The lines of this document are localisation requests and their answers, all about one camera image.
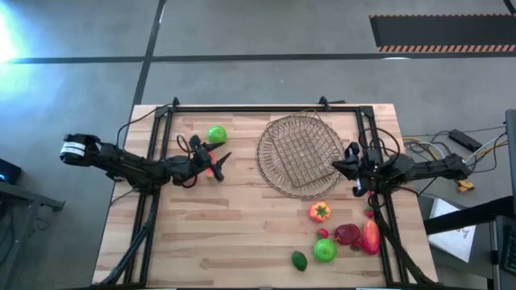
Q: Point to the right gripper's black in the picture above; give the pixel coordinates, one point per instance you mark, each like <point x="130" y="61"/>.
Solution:
<point x="369" y="167"/>

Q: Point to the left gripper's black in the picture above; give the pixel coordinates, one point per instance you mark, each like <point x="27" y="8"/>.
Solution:
<point x="201" y="157"/>

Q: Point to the green toy apple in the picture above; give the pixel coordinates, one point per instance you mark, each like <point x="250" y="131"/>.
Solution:
<point x="217" y="134"/>
<point x="325" y="250"/>

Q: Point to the toy watermelon slice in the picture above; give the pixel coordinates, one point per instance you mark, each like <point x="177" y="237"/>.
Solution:
<point x="210" y="172"/>

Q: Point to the orange toy bell pepper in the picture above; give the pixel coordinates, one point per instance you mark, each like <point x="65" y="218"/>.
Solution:
<point x="316" y="215"/>

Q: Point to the red toy strawberry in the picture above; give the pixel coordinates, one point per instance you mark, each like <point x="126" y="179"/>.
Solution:
<point x="322" y="234"/>
<point x="369" y="213"/>

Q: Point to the red-orange toy mango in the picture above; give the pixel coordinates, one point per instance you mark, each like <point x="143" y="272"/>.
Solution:
<point x="371" y="238"/>

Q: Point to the dark green toy lime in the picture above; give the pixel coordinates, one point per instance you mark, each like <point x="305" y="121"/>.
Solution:
<point x="299" y="261"/>

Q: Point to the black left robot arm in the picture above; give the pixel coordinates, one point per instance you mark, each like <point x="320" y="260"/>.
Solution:
<point x="129" y="167"/>

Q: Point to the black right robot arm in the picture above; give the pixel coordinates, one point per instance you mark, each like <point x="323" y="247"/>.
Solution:
<point x="435" y="167"/>

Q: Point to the round woven placemat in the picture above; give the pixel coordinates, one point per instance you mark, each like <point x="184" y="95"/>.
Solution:
<point x="264" y="165"/>

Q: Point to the black power adapter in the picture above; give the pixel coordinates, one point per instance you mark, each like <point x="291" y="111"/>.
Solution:
<point x="465" y="140"/>

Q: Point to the black furniture beam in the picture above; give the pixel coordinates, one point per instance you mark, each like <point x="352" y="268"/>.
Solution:
<point x="467" y="217"/>

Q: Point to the dark grey equipment cabinet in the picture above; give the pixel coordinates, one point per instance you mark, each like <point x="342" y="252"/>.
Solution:
<point x="511" y="153"/>

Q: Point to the black mat with hazard stripes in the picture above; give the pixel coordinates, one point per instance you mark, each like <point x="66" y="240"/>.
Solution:
<point x="443" y="32"/>

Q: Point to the dark metal side table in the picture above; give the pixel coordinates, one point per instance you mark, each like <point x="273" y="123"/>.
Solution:
<point x="24" y="197"/>

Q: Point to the black electronic device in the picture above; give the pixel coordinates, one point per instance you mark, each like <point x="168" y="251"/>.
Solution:
<point x="8" y="169"/>

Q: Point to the black aluminium rig frame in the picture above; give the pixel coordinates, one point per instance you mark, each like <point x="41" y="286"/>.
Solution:
<point x="262" y="108"/>

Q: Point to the black frame clamp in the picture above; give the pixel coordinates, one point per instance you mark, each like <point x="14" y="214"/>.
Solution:
<point x="175" y="101"/>
<point x="323" y="102"/>

